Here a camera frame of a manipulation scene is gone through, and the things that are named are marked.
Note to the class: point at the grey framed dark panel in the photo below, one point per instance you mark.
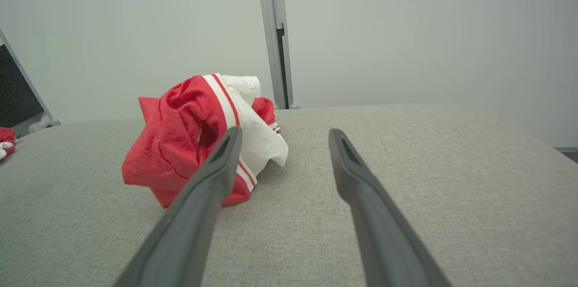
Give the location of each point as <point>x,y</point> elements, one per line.
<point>13,93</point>

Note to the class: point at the grey partition post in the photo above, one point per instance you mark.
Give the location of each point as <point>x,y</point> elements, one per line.
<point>275,34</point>

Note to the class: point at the red jersey with white sleeves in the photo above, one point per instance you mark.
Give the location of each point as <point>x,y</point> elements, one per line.
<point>171,147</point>

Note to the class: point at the red shorts with white trim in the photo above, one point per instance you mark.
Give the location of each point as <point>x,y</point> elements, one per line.
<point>6,136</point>

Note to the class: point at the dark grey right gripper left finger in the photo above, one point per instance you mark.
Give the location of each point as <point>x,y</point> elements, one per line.
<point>194,215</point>

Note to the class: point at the white shoe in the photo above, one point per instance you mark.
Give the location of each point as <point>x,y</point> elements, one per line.
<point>41,123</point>

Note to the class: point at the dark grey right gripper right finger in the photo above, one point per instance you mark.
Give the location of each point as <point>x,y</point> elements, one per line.
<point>379,233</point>

